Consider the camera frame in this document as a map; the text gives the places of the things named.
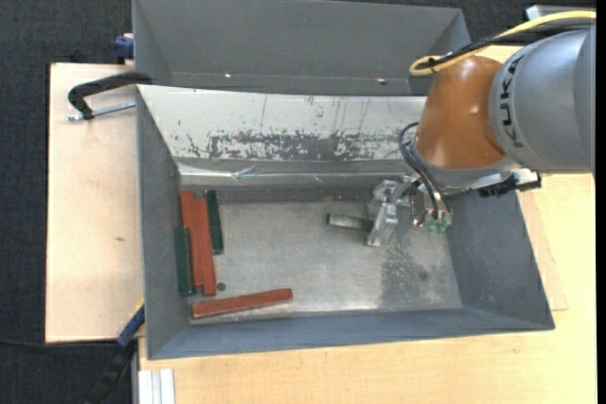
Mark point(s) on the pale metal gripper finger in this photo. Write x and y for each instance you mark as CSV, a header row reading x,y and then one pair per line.
x,y
382,227
386,191

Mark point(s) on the dark green block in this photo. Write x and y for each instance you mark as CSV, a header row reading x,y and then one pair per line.
x,y
183,260
348,221
214,222

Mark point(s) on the grey metal bin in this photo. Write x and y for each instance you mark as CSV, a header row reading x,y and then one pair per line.
x,y
303,251

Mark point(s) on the red-brown flat block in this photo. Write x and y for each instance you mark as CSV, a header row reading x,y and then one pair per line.
x,y
206,251
241,303

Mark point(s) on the black cylinder on white bracket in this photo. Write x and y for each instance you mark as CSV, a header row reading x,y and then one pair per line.
x,y
502,186

